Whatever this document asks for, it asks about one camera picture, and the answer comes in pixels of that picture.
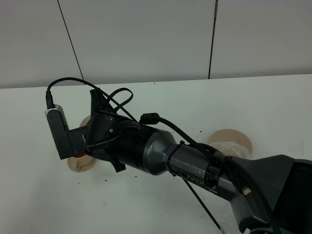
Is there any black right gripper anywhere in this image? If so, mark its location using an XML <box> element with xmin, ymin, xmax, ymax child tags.
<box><xmin>85</xmin><ymin>89</ymin><xmax>141</xmax><ymax>173</ymax></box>

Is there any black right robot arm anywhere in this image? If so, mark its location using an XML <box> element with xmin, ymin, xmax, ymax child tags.
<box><xmin>86</xmin><ymin>89</ymin><xmax>312</xmax><ymax>234</ymax></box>

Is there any beige round teapot tray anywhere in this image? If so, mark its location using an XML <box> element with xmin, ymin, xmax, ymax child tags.
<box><xmin>208</xmin><ymin>129</ymin><xmax>253</xmax><ymax>159</ymax></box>

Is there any beige far teacup with saucer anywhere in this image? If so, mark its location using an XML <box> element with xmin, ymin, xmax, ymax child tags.
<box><xmin>79</xmin><ymin>116</ymin><xmax>91</xmax><ymax>127</ymax></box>

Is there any beige teacup with saucer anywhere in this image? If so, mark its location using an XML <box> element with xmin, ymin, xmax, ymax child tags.
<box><xmin>79</xmin><ymin>116</ymin><xmax>91</xmax><ymax>127</ymax></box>
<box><xmin>67</xmin><ymin>153</ymin><xmax>97</xmax><ymax>173</ymax></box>

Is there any beige near teacup with saucer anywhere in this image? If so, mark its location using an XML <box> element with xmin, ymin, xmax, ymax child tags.
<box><xmin>67</xmin><ymin>153</ymin><xmax>97</xmax><ymax>173</ymax></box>

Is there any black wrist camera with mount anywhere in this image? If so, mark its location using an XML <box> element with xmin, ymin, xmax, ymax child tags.
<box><xmin>45</xmin><ymin>104</ymin><xmax>88</xmax><ymax>159</ymax></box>

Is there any thin black camera cable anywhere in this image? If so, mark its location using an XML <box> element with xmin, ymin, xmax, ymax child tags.
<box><xmin>46</xmin><ymin>77</ymin><xmax>222</xmax><ymax>231</ymax></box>

